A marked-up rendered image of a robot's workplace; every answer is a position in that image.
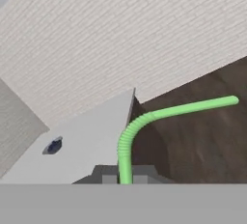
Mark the green bendy straw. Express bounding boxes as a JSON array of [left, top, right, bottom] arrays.
[[117, 95, 240, 184]]

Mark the dark round drawer knob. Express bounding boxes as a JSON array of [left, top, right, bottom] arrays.
[[41, 135, 64, 155]]

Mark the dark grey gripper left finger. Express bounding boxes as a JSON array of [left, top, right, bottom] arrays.
[[72, 165, 121, 184]]

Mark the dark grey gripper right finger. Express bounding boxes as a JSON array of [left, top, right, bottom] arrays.
[[130, 165, 175, 184]]

